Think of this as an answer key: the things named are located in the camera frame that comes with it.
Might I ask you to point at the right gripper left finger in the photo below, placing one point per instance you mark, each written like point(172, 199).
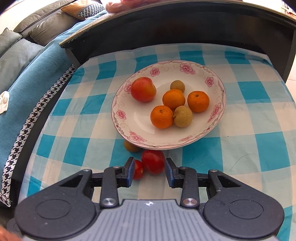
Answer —
point(110, 180)

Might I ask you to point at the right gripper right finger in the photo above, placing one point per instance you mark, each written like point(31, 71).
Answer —
point(188, 180)

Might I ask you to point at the small red cherry tomato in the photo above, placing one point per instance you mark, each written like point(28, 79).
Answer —
point(139, 170)

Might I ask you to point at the large red cherry tomato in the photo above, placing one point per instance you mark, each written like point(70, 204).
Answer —
point(153, 161)

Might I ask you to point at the large brown longan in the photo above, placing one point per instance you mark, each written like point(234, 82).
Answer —
point(182, 116)

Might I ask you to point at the orange mandarin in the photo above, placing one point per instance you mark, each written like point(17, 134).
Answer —
point(161, 117)

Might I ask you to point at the white floral ceramic plate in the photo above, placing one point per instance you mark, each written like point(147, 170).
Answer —
point(131, 118)

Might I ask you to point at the mandarin on plate right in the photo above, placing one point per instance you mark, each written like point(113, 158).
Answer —
point(198, 101)

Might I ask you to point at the blue white checkered cloth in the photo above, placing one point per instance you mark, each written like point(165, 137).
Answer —
point(254, 142)

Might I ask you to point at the mandarin in plate centre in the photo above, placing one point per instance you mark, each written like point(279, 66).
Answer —
point(173, 98)

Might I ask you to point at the red apple on plate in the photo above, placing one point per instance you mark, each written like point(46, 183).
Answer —
point(143, 89)

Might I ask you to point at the small longan on plate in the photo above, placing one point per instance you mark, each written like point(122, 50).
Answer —
point(177, 84)

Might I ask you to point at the teal sofa blanket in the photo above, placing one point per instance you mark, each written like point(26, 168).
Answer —
point(37, 78)

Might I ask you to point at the white crumpled cloth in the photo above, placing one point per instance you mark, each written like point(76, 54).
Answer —
point(4, 101)

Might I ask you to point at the grey sofa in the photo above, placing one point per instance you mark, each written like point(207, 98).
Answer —
point(20, 46)

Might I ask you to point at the dark wooden coffee table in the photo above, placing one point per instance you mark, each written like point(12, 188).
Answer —
point(230, 23)

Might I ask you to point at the orange houndstooth pillow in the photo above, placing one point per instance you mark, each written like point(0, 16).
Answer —
point(83, 9)

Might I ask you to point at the plastic bag of fruit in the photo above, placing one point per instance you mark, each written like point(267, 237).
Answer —
point(119, 6)

